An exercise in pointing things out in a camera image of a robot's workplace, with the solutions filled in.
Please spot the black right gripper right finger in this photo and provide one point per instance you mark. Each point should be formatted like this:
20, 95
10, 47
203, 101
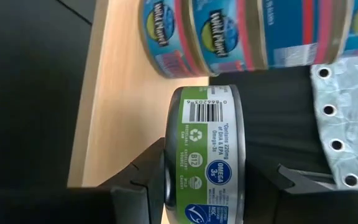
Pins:
291, 205

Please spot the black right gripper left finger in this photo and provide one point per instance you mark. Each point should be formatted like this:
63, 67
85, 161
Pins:
135, 205

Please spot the green label tuna can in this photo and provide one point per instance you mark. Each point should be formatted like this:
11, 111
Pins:
204, 155

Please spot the grey leaf pattern curtain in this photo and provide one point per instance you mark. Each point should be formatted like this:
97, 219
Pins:
353, 124

